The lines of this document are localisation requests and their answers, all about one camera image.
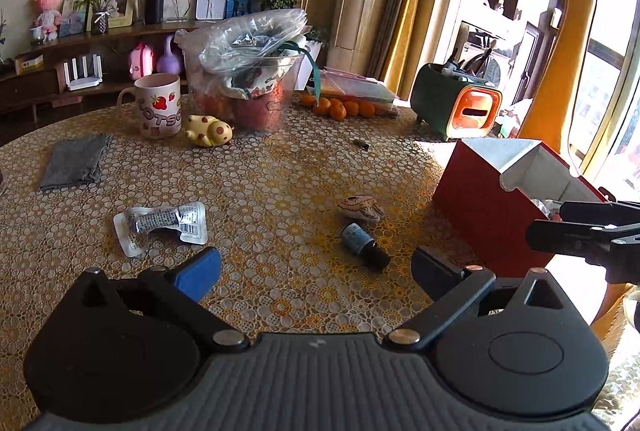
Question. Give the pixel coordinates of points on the yellow giraffe statue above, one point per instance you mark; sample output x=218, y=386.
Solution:
x=548, y=117

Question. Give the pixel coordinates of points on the pink plush doll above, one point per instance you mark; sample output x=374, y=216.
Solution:
x=49, y=17

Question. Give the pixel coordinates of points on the striped shell-shaped figurine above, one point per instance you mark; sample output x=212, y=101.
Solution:
x=361, y=207

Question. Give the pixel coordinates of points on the green orange tissue box organizer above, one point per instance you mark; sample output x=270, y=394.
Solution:
x=455, y=105

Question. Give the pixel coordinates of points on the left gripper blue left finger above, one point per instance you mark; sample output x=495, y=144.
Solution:
x=197, y=276

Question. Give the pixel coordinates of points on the orange fruit four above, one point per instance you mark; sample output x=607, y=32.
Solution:
x=366, y=109

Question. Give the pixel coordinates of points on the white tablet board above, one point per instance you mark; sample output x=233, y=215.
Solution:
x=210, y=10

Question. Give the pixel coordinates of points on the orange fruit three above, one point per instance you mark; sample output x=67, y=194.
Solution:
x=352, y=108

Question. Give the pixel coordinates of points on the black speaker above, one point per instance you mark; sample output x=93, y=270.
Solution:
x=153, y=12

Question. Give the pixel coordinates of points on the red basket of items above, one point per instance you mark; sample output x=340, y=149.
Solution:
x=255, y=96

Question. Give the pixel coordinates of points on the grey folded cloth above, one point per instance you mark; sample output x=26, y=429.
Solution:
x=75, y=162

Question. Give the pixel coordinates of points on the dark bottle with blue label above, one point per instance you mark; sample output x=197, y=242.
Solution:
x=357, y=241

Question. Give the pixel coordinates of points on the pink strawberry mug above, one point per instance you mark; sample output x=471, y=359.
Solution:
x=157, y=106

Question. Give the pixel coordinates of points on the washing machine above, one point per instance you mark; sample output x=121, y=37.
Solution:
x=487, y=54

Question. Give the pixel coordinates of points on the pink toy bag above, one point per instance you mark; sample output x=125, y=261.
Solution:
x=141, y=61

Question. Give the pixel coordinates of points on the white wifi router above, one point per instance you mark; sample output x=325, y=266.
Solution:
x=82, y=73

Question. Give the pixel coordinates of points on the white printed blister pack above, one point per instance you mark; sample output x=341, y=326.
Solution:
x=134, y=226

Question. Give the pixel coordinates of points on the orange fruit two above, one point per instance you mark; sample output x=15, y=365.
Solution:
x=338, y=112

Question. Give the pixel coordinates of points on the yellow spotted toy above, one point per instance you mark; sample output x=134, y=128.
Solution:
x=208, y=131

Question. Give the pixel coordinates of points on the silver foil snack packet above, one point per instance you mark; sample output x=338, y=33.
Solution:
x=549, y=207

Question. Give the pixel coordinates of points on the orange fruit one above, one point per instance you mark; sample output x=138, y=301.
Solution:
x=322, y=108

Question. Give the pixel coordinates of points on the red cardboard box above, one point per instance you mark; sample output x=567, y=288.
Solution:
x=489, y=191

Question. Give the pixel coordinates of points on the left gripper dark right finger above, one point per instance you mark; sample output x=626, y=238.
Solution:
x=435, y=276

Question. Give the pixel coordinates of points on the small green leaf scrap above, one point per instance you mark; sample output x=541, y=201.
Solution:
x=361, y=144

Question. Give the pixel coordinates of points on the stack of colourful books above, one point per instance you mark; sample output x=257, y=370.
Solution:
x=336, y=84

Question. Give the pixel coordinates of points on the framed photo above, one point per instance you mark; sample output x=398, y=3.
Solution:
x=116, y=14

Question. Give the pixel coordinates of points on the clear plastic bag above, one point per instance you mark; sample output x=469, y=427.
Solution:
x=241, y=41

